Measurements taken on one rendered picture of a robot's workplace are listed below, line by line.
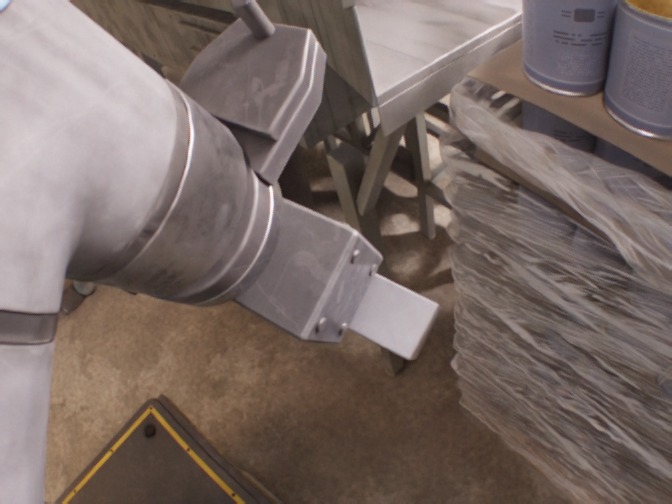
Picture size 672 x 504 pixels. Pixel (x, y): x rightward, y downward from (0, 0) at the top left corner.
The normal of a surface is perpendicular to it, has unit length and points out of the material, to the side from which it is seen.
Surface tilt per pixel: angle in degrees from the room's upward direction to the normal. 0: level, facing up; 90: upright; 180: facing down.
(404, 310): 25
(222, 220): 95
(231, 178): 86
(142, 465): 0
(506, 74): 2
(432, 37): 0
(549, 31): 90
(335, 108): 90
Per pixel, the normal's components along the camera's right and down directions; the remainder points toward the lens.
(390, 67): -0.23, -0.57
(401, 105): 0.61, 0.55
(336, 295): 0.83, 0.41
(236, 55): -0.33, -0.18
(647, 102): -0.62, 0.70
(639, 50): -0.88, 0.47
